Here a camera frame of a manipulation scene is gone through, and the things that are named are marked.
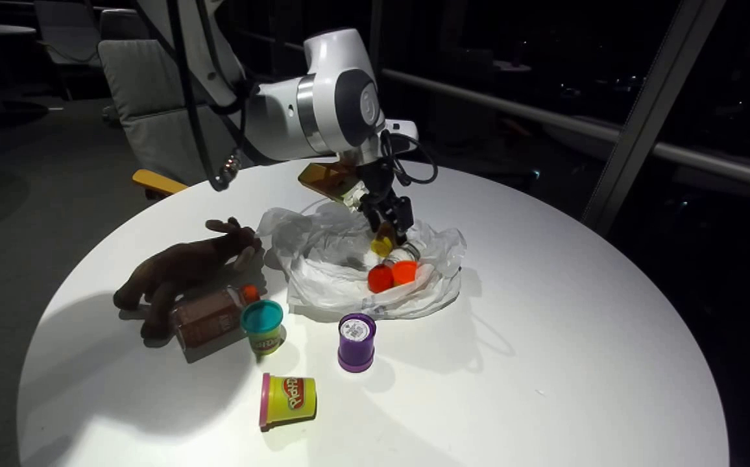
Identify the purple dough tub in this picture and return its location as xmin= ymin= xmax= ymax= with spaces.
xmin=334 ymin=312 xmax=379 ymax=377

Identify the clear plastic bag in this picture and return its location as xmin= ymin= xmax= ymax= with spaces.
xmin=257 ymin=201 xmax=470 ymax=323

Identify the teal lid dough tub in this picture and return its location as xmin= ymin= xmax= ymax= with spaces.
xmin=241 ymin=298 xmax=290 ymax=360

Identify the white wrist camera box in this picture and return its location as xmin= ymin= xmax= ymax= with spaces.
xmin=381 ymin=118 xmax=420 ymax=164

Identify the grey metal railing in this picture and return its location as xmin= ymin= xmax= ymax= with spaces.
xmin=381 ymin=67 xmax=750 ymax=195

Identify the grey upholstered chair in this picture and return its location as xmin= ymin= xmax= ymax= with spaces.
xmin=95 ymin=36 xmax=254 ymax=176

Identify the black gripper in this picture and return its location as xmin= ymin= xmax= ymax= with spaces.
xmin=357 ymin=158 xmax=414 ymax=255

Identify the orange dough tub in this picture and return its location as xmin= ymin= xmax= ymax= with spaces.
xmin=390 ymin=260 xmax=420 ymax=289

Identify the yellow wooden slat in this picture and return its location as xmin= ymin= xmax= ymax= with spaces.
xmin=129 ymin=167 xmax=193 ymax=197

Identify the grey slanted metal post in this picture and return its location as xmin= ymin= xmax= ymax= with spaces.
xmin=579 ymin=0 xmax=727 ymax=233

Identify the brown plush moose toy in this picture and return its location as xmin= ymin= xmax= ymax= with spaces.
xmin=111 ymin=215 xmax=265 ymax=342

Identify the dark background chair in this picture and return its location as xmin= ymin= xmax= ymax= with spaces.
xmin=30 ymin=0 xmax=104 ymax=67

